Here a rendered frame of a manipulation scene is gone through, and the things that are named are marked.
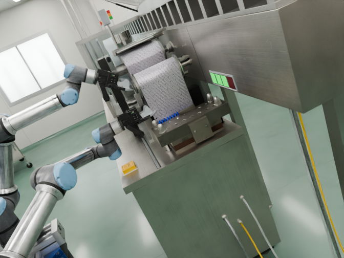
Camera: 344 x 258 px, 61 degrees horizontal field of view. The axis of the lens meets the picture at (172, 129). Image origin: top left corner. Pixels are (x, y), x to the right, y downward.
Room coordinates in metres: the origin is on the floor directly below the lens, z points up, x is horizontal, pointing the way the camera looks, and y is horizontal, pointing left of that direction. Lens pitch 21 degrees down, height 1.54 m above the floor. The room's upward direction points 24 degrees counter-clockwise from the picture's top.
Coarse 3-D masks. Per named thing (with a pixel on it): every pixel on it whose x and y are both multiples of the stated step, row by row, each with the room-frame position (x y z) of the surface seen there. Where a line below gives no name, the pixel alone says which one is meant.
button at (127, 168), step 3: (129, 162) 1.43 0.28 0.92; (132, 162) 1.41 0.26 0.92; (123, 165) 1.42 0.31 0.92; (126, 165) 1.40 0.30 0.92; (129, 165) 1.39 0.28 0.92; (132, 165) 1.38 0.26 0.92; (123, 168) 1.38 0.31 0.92; (126, 168) 1.37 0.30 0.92; (129, 168) 1.37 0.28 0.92; (132, 168) 1.37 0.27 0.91; (135, 168) 1.37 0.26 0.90; (123, 171) 1.36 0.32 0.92; (126, 171) 1.36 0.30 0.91; (129, 171) 1.37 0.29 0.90
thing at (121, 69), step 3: (123, 63) 1.83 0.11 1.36; (117, 66) 1.82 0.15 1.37; (120, 66) 1.81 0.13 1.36; (123, 66) 1.81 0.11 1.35; (117, 69) 1.80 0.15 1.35; (120, 69) 1.80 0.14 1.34; (123, 69) 1.81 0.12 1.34; (126, 69) 1.81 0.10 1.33; (120, 72) 1.80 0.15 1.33; (123, 72) 1.81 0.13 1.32; (126, 72) 1.82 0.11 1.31; (120, 75) 1.81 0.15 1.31
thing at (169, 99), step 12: (168, 84) 1.55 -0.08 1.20; (180, 84) 1.56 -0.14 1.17; (144, 96) 1.53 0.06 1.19; (156, 96) 1.54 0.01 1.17; (168, 96) 1.54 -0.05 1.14; (180, 96) 1.55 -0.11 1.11; (156, 108) 1.53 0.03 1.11; (168, 108) 1.54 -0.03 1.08; (180, 108) 1.55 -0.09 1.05; (156, 120) 1.53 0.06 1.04
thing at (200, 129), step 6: (198, 120) 1.34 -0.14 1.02; (204, 120) 1.34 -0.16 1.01; (192, 126) 1.33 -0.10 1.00; (198, 126) 1.33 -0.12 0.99; (204, 126) 1.34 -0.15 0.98; (192, 132) 1.33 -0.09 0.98; (198, 132) 1.33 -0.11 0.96; (204, 132) 1.34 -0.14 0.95; (210, 132) 1.34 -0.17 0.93; (198, 138) 1.33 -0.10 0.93; (204, 138) 1.34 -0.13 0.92
